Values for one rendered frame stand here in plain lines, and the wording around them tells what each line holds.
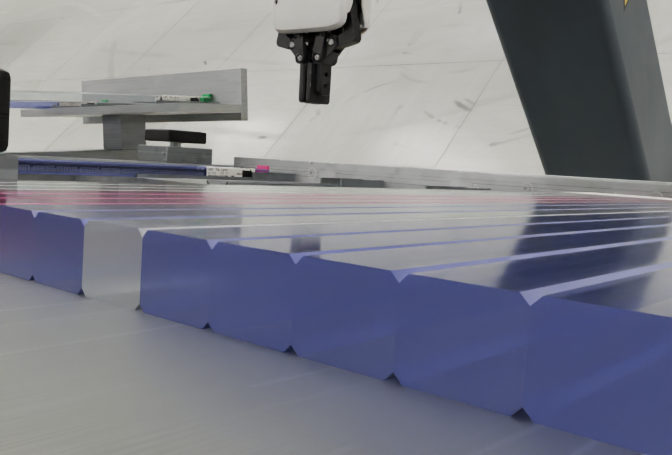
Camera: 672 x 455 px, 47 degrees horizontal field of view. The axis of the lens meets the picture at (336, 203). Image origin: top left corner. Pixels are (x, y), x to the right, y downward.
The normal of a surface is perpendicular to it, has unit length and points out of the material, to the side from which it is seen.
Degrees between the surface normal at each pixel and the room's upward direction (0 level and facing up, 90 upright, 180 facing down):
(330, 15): 52
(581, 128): 90
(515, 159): 0
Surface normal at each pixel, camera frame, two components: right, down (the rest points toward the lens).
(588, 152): -0.45, 0.71
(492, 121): -0.40, -0.71
